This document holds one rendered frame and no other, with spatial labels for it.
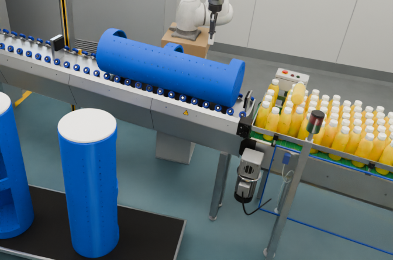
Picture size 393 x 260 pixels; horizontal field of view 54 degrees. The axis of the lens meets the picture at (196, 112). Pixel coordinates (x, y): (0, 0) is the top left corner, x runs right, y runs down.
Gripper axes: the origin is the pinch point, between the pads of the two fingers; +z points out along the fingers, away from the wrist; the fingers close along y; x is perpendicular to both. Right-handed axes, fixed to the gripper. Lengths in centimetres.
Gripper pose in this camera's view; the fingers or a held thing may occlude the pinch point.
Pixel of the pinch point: (211, 38)
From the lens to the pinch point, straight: 221.3
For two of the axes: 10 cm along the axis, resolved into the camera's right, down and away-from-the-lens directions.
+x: 9.8, 1.7, -1.0
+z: -0.9, 8.3, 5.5
